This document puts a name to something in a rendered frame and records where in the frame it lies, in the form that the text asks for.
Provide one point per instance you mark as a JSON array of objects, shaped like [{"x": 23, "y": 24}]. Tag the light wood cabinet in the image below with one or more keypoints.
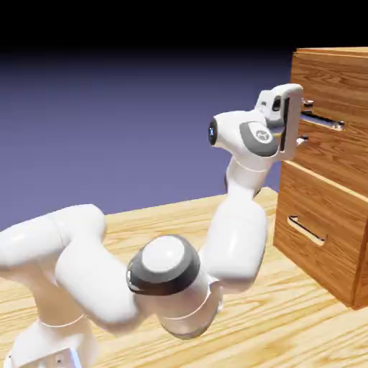
[{"x": 325, "y": 184}]

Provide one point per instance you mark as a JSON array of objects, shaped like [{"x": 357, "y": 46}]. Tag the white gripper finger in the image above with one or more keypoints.
[
  {"x": 306, "y": 103},
  {"x": 302, "y": 140}
]

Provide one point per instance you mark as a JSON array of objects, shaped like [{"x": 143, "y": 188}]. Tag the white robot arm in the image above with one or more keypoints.
[{"x": 235, "y": 241}]

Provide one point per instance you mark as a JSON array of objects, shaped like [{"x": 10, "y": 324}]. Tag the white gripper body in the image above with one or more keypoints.
[{"x": 293, "y": 120}]

